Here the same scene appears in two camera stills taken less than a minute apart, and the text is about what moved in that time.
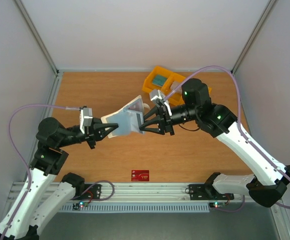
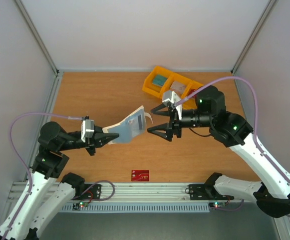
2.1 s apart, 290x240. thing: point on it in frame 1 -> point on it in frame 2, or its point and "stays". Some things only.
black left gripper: (94, 133) -> (92, 142)
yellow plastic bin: (166, 81) stays
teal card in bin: (159, 80) stays
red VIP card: (140, 175) stays
